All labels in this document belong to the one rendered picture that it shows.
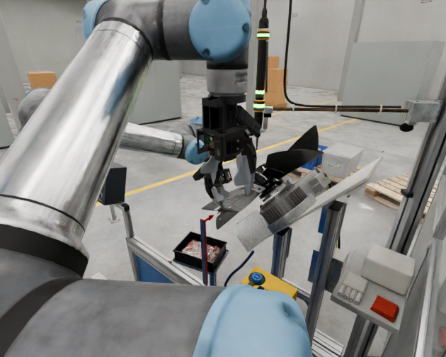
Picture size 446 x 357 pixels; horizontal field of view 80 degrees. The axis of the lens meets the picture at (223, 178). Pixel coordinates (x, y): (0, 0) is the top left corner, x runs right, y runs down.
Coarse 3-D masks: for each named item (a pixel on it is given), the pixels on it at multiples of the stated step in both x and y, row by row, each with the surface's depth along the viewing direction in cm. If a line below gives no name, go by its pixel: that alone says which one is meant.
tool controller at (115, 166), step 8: (112, 168) 126; (120, 168) 130; (112, 176) 127; (120, 176) 131; (104, 184) 126; (112, 184) 128; (120, 184) 132; (104, 192) 127; (112, 192) 129; (120, 192) 133; (104, 200) 128; (112, 200) 131; (120, 200) 135
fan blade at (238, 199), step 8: (232, 192) 119; (240, 192) 117; (256, 192) 117; (224, 200) 111; (232, 200) 110; (240, 200) 110; (248, 200) 109; (208, 208) 109; (224, 208) 104; (232, 208) 102; (240, 208) 102
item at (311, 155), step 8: (280, 152) 96; (288, 152) 98; (296, 152) 98; (304, 152) 99; (312, 152) 99; (320, 152) 100; (272, 160) 107; (280, 160) 107; (288, 160) 106; (296, 160) 106; (304, 160) 106; (272, 168) 117; (280, 168) 115; (288, 168) 114; (296, 168) 112
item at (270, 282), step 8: (264, 272) 90; (248, 280) 87; (264, 280) 86; (272, 280) 87; (280, 280) 87; (256, 288) 84; (272, 288) 84; (280, 288) 84; (288, 288) 84; (296, 288) 84; (296, 296) 84
